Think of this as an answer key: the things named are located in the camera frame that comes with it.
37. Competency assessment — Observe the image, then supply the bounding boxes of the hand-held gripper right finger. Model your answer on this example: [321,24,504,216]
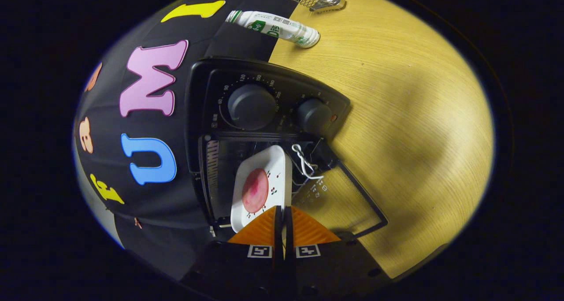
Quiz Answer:
[286,205,393,299]

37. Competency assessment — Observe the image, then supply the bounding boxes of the black toaster oven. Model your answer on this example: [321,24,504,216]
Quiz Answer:
[185,56,389,249]

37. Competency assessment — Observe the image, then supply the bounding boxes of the pink round bun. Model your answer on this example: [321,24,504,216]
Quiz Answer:
[241,168,269,213]

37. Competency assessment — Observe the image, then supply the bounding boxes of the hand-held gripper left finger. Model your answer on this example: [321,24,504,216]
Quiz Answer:
[183,205,282,299]

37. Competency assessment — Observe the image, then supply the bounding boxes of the white square plate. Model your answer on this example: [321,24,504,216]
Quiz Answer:
[230,145,293,233]

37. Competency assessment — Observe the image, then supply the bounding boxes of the white string tie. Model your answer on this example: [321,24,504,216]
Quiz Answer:
[291,144,324,181]

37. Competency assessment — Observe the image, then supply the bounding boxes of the white bottle green label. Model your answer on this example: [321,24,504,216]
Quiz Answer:
[225,10,321,49]

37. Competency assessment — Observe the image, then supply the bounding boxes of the black backdrop cloth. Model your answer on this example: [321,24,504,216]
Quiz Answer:
[73,0,309,284]

